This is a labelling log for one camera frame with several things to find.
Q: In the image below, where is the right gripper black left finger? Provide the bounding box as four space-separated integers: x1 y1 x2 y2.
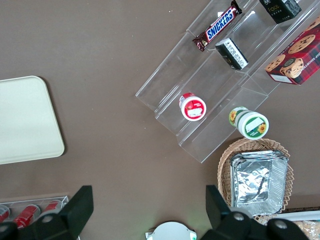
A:
0 184 95 240

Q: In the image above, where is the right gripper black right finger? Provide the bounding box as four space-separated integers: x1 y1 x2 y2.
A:
199 184 311 240

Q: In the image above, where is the light wicker basket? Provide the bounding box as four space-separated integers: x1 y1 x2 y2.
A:
216 138 295 223

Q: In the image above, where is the cream plastic tray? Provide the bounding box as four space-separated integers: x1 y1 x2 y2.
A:
0 75 66 166

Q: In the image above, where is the red cola bottle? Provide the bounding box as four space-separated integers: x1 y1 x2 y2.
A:
39 199 63 218
0 204 11 223
12 204 42 230

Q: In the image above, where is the clear acrylic bottle rack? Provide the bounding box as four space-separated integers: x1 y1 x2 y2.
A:
0 192 70 233

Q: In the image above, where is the stack of foil trays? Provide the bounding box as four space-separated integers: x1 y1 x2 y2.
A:
229 149 290 216

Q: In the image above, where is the white plastic bin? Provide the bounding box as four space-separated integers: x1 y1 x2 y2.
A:
279 209 320 222

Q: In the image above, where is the clear cracker bag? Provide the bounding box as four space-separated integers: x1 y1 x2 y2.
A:
291 219 320 240

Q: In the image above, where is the green lid sunflower cup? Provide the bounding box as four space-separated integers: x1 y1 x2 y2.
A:
228 106 270 140

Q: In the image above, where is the red lid snack cup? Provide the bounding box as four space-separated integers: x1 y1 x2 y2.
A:
178 92 208 122

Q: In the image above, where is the clear acrylic stepped shelf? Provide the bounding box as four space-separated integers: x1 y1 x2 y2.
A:
134 0 320 165

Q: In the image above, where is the black box white label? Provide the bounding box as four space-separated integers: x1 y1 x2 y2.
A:
214 37 250 71

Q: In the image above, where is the red tartan cookie box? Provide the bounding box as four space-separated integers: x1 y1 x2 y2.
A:
264 16 320 86

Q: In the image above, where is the Snickers chocolate bar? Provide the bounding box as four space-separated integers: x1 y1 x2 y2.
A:
191 0 243 53

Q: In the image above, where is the black box gold print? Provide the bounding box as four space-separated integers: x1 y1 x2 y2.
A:
259 0 303 25

